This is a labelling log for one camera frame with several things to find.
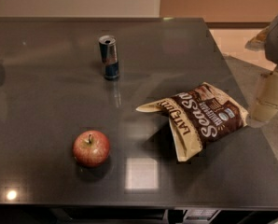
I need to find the silver blue redbull can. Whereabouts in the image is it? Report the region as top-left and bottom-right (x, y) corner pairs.
(99, 35), (119, 80)

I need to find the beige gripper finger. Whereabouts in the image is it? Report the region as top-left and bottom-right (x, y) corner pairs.
(249, 68), (278, 122)

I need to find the grey device under table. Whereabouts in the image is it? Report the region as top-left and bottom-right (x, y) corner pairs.
(183, 208), (220, 224)

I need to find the red apple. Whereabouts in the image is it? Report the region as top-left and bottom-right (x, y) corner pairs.
(72, 130), (110, 167)

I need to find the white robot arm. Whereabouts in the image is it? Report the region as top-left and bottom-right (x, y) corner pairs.
(245, 14), (278, 122)

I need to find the brown sea salt chip bag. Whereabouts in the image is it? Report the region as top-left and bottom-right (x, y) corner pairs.
(136, 82), (248, 162)

